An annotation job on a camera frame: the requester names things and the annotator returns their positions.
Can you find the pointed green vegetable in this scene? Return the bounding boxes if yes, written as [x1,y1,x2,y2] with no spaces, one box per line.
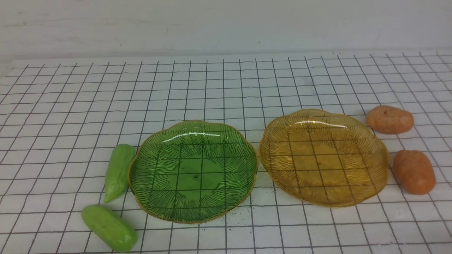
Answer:
[103,144,136,204]

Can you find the rounded green vegetable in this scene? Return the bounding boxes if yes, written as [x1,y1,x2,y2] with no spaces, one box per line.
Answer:
[81,204,137,253]

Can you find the orange potato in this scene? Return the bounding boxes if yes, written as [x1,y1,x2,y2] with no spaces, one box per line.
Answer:
[393,150,436,195]
[366,105,415,134]

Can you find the green glass plate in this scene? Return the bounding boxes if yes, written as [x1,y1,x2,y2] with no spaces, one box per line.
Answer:
[128,121,258,224]

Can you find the amber glass plate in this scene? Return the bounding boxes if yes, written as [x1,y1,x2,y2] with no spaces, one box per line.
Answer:
[258,108,390,208]

